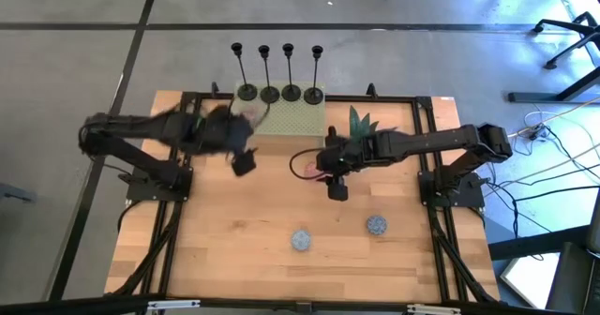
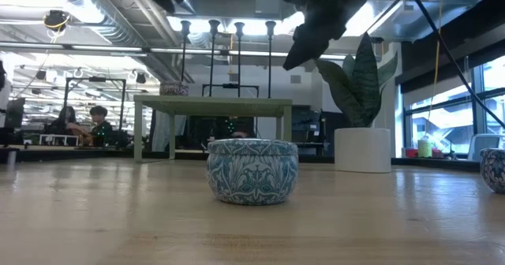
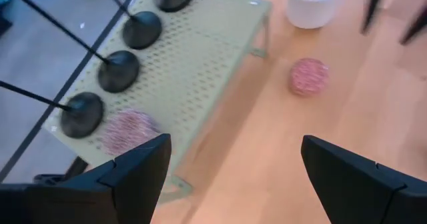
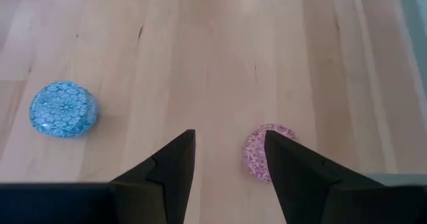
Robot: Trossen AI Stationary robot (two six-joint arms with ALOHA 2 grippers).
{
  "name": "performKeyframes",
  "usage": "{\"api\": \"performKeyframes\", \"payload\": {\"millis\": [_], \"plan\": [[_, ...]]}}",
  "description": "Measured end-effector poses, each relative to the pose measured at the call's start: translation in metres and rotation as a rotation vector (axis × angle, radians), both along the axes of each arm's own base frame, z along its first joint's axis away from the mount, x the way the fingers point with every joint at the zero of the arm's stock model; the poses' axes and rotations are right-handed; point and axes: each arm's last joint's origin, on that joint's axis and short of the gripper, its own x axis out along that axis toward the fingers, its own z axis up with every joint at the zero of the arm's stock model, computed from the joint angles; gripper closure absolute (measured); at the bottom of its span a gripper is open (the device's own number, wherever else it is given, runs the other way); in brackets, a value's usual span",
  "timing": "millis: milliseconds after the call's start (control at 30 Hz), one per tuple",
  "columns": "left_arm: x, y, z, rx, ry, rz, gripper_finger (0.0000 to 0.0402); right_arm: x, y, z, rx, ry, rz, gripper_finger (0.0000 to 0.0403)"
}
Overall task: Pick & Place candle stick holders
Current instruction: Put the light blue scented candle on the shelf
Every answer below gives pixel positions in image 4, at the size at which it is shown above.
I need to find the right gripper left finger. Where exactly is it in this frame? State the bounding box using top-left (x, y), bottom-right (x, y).
top-left (109, 129), bottom-right (197, 224)

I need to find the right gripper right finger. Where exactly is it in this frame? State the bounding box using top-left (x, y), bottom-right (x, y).
top-left (264, 129), bottom-right (384, 224)

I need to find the light blue patterned candle tin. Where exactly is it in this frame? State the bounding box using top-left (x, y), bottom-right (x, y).
top-left (29, 80), bottom-right (100, 139)

